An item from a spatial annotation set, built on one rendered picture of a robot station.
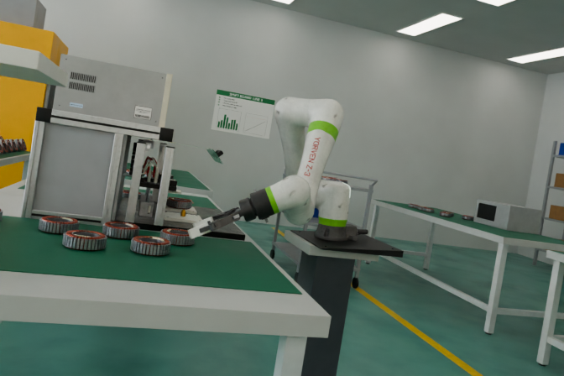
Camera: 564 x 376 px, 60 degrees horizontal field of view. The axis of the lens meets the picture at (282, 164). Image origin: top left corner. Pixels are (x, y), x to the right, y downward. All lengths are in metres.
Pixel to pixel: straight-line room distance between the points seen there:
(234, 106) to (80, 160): 5.76
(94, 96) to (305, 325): 1.17
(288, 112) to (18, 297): 1.22
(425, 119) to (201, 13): 4.01
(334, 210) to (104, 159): 0.96
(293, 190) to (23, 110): 4.30
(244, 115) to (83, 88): 5.66
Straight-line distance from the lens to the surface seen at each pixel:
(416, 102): 8.54
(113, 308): 1.06
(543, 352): 3.82
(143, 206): 1.96
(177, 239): 1.59
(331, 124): 1.86
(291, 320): 1.12
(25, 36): 5.64
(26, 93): 5.58
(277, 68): 7.63
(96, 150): 1.78
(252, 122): 7.47
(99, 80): 1.91
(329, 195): 2.11
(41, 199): 1.82
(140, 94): 1.90
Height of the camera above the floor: 1.09
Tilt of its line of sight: 1 degrees down
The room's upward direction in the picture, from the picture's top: 9 degrees clockwise
